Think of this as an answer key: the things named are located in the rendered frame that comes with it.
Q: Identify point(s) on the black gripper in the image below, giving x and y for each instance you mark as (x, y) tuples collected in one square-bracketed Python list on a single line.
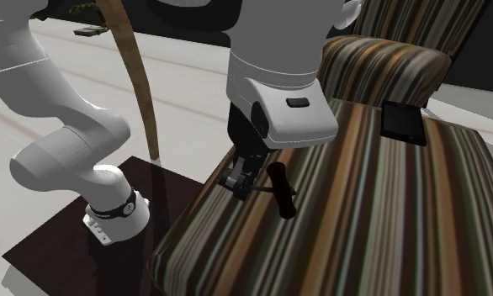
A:
[(243, 131)]

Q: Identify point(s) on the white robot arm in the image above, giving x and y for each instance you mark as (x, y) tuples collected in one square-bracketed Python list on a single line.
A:
[(279, 37)]

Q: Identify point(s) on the striped sofa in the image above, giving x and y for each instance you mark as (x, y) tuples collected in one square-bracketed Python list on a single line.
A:
[(353, 229)]

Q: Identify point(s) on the curved wooden pole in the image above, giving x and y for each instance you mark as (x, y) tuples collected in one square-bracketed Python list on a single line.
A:
[(138, 78)]

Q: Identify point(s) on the black phone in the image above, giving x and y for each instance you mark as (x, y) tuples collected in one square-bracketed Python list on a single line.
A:
[(403, 123)]

